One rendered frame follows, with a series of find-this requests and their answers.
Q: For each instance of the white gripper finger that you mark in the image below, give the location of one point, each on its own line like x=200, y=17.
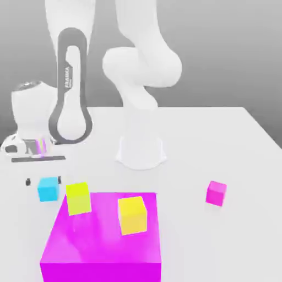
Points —
x=59, y=179
x=28, y=182

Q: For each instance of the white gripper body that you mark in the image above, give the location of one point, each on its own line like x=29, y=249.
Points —
x=38, y=159

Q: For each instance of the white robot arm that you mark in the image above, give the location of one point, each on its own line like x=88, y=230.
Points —
x=136, y=66

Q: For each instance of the small cyan cube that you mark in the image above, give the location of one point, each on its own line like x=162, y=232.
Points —
x=48, y=190

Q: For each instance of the small yellow-green cube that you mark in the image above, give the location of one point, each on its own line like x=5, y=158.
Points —
x=78, y=199

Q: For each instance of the small yellow cube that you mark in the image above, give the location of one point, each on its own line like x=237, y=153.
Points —
x=132, y=217

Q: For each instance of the small magenta cube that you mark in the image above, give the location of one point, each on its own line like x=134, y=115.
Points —
x=216, y=193

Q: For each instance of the large magenta box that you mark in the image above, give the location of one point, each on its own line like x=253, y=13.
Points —
x=101, y=253

